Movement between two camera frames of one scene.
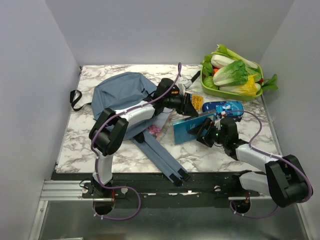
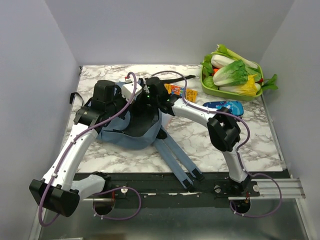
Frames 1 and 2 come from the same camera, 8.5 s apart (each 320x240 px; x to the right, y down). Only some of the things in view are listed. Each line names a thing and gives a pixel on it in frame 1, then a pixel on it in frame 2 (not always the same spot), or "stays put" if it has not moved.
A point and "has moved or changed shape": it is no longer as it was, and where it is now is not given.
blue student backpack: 119,89 has moved or changed shape
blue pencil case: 226,108 stays put
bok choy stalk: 222,49 stays put
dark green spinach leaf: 271,84 stays put
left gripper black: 187,109 to 119,94
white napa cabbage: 220,60 stays put
